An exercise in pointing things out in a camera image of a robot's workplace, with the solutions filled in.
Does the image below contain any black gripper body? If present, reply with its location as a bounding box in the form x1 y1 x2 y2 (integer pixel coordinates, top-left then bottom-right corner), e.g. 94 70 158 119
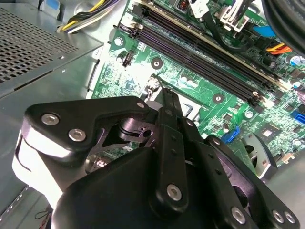
51 147 229 229

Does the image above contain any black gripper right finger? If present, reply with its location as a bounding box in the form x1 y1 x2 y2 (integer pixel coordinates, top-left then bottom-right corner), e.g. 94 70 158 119
170 92 301 229

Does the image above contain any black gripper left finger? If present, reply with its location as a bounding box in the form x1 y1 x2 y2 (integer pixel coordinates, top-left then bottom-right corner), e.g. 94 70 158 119
11 88 189 215

